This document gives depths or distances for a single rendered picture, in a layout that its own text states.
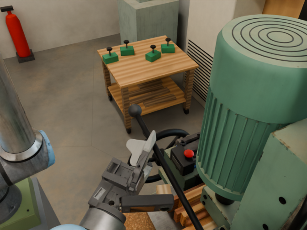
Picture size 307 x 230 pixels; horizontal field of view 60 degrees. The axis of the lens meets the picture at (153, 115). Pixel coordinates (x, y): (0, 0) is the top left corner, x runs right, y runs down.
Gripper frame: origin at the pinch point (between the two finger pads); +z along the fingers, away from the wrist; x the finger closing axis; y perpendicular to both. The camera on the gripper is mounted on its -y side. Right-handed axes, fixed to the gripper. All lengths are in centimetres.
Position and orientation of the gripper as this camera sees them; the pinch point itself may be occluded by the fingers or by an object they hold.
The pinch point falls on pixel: (155, 148)
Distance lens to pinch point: 68.1
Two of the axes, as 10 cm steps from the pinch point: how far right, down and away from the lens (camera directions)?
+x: -0.7, 6.3, 7.7
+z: 4.0, -6.9, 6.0
